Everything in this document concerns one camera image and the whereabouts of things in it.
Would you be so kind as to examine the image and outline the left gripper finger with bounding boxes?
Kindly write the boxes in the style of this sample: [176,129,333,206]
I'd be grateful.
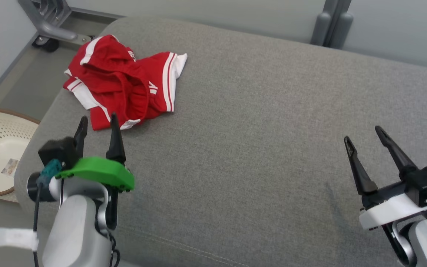
[73,116,89,158]
[106,113,127,162]

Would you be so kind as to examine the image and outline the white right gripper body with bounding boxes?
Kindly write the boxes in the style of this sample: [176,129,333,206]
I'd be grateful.
[359,181,427,231]

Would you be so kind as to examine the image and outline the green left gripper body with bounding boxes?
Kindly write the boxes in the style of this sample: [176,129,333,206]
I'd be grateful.
[55,156,135,230]

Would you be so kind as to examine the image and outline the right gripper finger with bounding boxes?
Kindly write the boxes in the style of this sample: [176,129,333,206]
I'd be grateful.
[375,126,419,179]
[344,136,378,196]

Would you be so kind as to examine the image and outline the paper sticker in basket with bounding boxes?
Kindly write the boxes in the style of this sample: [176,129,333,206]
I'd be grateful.
[1,158,19,177]

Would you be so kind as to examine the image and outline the red shirt with white sleeves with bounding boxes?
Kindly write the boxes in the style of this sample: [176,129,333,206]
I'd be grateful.
[64,46,188,131]

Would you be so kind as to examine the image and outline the black caster wheel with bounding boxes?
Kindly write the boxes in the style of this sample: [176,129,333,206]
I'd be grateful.
[32,36,60,53]

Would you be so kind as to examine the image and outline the teal left camera connector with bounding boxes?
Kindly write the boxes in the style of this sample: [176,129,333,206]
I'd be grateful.
[37,159,63,186]

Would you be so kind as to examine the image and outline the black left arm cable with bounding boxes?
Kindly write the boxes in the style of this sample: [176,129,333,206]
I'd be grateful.
[33,182,43,267]

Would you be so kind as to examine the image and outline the grey metal frame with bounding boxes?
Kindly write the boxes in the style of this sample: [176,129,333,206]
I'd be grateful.
[17,0,92,47]

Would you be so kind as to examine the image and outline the white left cable tag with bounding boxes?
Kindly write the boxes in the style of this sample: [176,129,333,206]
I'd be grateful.
[0,227,39,252]

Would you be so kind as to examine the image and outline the grey rounded partition post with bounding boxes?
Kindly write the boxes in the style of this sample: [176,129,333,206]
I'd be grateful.
[311,0,354,49]

